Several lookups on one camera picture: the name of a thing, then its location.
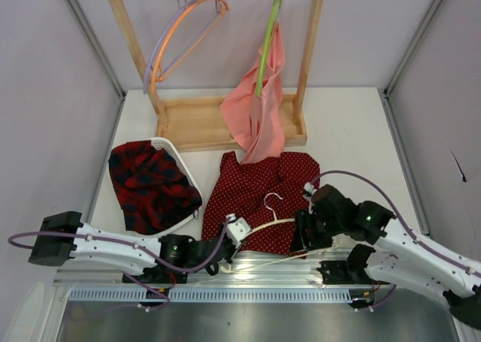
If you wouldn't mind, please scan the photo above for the cream hanger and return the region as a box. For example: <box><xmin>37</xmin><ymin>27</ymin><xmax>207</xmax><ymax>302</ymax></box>
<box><xmin>222</xmin><ymin>192</ymin><xmax>343</xmax><ymax>267</ymax></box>

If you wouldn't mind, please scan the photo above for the red polka dot skirt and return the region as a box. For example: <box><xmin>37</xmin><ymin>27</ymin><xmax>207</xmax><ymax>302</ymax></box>
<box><xmin>201</xmin><ymin>151</ymin><xmax>320</xmax><ymax>240</ymax></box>

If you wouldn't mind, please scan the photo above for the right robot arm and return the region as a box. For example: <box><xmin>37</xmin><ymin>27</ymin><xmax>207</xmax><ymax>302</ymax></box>
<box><xmin>295</xmin><ymin>183</ymin><xmax>480</xmax><ymax>329</ymax></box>

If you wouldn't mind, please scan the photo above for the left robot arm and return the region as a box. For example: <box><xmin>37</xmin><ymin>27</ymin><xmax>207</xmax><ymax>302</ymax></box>
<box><xmin>29</xmin><ymin>211</ymin><xmax>241</xmax><ymax>276</ymax></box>

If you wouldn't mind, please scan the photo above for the pink pleated skirt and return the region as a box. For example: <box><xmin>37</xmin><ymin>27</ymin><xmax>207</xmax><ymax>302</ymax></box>
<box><xmin>220</xmin><ymin>24</ymin><xmax>286</xmax><ymax>164</ymax></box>

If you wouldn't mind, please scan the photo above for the green hanger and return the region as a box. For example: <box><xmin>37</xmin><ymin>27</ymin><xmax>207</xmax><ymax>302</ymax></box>
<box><xmin>256</xmin><ymin>0</ymin><xmax>283</xmax><ymax>96</ymax></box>

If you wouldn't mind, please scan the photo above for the orange hanger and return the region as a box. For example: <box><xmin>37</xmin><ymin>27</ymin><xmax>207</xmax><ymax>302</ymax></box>
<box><xmin>150</xmin><ymin>0</ymin><xmax>230</xmax><ymax>84</ymax></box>

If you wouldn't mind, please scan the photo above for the red plaid garment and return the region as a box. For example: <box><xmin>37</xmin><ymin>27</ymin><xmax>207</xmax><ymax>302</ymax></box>
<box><xmin>108</xmin><ymin>140</ymin><xmax>203</xmax><ymax>236</ymax></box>

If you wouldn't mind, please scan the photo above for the white plastic basket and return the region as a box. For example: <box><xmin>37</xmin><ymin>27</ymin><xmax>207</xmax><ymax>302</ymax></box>
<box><xmin>108</xmin><ymin>136</ymin><xmax>204</xmax><ymax>240</ymax></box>

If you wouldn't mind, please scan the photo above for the wooden clothes rack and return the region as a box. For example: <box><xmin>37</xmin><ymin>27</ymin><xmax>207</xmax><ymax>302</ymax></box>
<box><xmin>108</xmin><ymin>0</ymin><xmax>323</xmax><ymax>152</ymax></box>

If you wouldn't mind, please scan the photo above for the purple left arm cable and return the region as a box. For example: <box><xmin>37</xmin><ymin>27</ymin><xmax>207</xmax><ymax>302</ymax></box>
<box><xmin>8</xmin><ymin>221</ymin><xmax>230</xmax><ymax>316</ymax></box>

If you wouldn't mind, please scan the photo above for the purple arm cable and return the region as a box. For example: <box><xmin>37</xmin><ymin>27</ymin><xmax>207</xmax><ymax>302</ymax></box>
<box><xmin>8</xmin><ymin>221</ymin><xmax>230</xmax><ymax>316</ymax></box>
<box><xmin>307</xmin><ymin>170</ymin><xmax>481</xmax><ymax>313</ymax></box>

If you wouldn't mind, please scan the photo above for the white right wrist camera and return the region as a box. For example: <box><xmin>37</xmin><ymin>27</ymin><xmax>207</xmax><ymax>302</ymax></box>
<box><xmin>302</xmin><ymin>183</ymin><xmax>319</xmax><ymax>201</ymax></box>

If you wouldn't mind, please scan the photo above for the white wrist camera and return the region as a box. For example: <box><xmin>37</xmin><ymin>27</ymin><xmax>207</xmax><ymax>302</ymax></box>
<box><xmin>302</xmin><ymin>183</ymin><xmax>319</xmax><ymax>201</ymax></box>
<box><xmin>226</xmin><ymin>213</ymin><xmax>252</xmax><ymax>250</ymax></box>

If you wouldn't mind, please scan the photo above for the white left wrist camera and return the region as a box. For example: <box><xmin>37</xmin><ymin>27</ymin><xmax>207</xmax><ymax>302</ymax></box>
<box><xmin>226</xmin><ymin>213</ymin><xmax>252</xmax><ymax>250</ymax></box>

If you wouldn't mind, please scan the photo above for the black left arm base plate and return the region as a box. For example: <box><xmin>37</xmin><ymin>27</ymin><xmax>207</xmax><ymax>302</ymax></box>
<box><xmin>122</xmin><ymin>259</ymin><xmax>189</xmax><ymax>286</ymax></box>

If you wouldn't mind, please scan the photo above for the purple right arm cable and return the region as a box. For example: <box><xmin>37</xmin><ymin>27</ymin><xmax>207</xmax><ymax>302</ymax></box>
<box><xmin>307</xmin><ymin>170</ymin><xmax>481</xmax><ymax>313</ymax></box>

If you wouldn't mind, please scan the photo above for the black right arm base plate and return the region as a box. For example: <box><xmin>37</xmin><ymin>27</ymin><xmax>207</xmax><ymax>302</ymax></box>
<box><xmin>317</xmin><ymin>260</ymin><xmax>355</xmax><ymax>285</ymax></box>

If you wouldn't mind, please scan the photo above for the aluminium mounting rail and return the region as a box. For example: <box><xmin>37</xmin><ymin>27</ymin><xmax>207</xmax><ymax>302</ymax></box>
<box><xmin>52</xmin><ymin>248</ymin><xmax>462</xmax><ymax>287</ymax></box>

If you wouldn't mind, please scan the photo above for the white slotted cable duct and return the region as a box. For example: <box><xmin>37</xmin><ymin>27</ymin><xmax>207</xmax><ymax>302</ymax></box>
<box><xmin>69</xmin><ymin>287</ymin><xmax>352</xmax><ymax>304</ymax></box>

